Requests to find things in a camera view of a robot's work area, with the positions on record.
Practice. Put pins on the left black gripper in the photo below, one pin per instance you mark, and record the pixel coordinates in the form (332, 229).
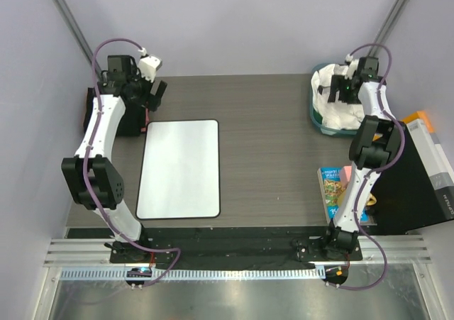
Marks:
(154, 101)

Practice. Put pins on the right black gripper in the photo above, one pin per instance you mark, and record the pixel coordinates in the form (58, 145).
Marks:
(337, 81)

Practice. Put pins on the white t shirt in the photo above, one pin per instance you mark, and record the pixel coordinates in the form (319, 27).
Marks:
(326, 102)

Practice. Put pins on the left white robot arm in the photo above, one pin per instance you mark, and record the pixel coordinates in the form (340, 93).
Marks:
(92, 179)

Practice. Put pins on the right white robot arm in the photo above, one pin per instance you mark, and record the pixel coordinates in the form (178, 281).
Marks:
(378, 144)

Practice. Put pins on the teal plastic basket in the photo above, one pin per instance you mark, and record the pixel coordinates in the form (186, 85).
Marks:
(316, 119)

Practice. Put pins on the pink sticky pad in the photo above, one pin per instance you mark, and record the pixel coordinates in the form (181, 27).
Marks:
(344, 175)

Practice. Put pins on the white folding board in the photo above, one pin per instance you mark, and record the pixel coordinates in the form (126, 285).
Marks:
(180, 173)

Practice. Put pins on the colourful picture book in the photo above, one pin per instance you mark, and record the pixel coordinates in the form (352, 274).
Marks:
(331, 189)

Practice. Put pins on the black orange box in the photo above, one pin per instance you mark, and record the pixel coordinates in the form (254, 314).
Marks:
(417, 191)

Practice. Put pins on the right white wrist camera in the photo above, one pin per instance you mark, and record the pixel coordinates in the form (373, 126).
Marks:
(352, 67)

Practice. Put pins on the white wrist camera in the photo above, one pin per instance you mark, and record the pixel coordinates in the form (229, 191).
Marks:
(148, 66)
(352, 67)

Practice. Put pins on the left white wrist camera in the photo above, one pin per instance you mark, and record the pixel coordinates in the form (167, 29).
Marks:
(148, 66)

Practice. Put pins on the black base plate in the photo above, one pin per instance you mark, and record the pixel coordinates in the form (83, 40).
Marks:
(222, 248)

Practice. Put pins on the aluminium rail frame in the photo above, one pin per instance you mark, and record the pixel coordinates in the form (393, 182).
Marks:
(90, 259)

